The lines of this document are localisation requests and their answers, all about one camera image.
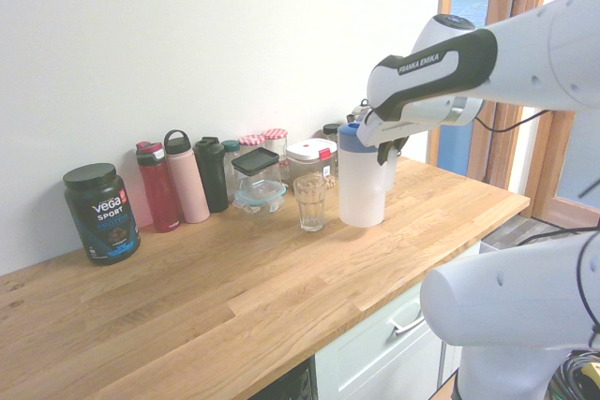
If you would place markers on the black appliance under counter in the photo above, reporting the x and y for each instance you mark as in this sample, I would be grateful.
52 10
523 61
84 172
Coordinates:
295 383

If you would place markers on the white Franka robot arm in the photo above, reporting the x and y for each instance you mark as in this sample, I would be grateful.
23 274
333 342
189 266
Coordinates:
539 67

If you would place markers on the clear pitcher with blue lid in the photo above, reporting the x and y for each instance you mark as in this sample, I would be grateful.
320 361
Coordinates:
358 184

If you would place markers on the jar with dark lid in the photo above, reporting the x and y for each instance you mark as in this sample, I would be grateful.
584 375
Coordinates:
330 130

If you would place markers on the wooden door frame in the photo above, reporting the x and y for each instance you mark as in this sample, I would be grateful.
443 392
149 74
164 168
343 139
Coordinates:
508 161

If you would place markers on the square clear container black lid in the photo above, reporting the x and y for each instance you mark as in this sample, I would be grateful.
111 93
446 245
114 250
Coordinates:
255 161

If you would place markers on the glass container with teal clips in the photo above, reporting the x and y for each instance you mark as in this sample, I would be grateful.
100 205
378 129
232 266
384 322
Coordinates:
260 199

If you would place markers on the pink bottle with black cap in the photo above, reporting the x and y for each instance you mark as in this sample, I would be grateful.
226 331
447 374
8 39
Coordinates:
187 184

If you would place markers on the white cabinet drawer front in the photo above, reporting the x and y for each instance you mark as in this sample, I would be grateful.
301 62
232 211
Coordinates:
365 362

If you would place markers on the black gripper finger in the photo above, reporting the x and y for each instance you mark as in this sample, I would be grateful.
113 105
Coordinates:
402 142
387 154

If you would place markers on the clear drinking glass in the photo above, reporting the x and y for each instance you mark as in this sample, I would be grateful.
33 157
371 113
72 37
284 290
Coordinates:
310 212

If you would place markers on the black Vega protein tub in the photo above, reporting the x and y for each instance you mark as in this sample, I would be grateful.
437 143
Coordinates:
100 217

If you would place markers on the yellow plastic box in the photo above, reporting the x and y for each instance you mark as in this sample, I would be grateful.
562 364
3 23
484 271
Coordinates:
591 374

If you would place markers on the glass electric kettle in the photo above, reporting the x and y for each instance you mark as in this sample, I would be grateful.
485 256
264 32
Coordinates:
354 117

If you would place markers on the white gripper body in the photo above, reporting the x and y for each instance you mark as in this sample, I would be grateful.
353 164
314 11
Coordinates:
379 133

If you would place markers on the red water bottle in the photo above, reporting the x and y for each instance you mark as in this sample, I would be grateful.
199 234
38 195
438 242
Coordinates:
157 194

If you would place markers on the clear bottle with green cap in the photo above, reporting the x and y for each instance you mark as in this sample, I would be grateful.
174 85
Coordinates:
229 147

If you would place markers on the black shaker bottle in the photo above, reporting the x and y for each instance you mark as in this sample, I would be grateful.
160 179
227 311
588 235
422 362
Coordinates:
211 180

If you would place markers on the white lid container red latch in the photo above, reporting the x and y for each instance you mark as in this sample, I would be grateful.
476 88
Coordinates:
304 149

